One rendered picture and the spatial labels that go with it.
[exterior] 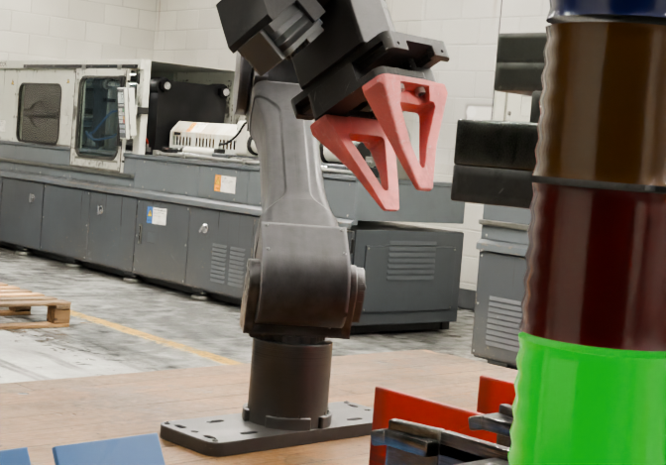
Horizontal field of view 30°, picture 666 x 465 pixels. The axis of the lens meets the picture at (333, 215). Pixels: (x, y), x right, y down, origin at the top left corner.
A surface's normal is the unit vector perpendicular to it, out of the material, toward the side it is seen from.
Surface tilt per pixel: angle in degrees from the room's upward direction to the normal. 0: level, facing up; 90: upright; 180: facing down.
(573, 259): 76
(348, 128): 57
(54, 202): 90
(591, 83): 104
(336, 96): 89
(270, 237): 37
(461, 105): 90
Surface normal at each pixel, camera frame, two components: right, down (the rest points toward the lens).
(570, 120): -0.72, -0.27
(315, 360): 0.59, 0.09
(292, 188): 0.15, -0.75
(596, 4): -0.53, -0.25
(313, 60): -0.71, -0.03
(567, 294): -0.67, 0.23
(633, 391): 0.15, 0.30
